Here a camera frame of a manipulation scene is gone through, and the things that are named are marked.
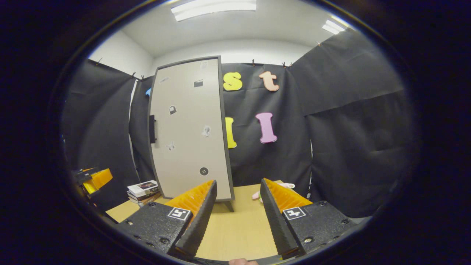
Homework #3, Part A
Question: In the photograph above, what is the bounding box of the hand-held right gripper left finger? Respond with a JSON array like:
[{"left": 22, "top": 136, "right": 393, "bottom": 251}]
[{"left": 117, "top": 179, "right": 218, "bottom": 260}]

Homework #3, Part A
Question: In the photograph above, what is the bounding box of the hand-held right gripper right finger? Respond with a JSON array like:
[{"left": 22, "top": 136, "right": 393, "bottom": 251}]
[{"left": 259, "top": 178, "right": 358, "bottom": 260}]

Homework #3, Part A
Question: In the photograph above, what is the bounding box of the beige cabinet door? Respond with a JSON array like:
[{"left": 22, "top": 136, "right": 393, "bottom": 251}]
[{"left": 149, "top": 58, "right": 231, "bottom": 200}]

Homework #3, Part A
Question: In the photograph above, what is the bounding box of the pink green plush toy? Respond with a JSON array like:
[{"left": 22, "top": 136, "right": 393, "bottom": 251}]
[{"left": 252, "top": 180, "right": 296, "bottom": 204}]

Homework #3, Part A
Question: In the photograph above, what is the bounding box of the dark thin book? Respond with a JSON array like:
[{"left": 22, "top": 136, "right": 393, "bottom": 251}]
[{"left": 128, "top": 191, "right": 161, "bottom": 202}]

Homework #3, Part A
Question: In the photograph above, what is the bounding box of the brown book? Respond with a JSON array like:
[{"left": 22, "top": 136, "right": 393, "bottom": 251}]
[{"left": 130, "top": 195, "right": 162, "bottom": 207}]

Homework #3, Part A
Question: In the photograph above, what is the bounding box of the black backdrop cloth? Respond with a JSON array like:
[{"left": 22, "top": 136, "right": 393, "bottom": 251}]
[{"left": 61, "top": 29, "right": 420, "bottom": 218}]

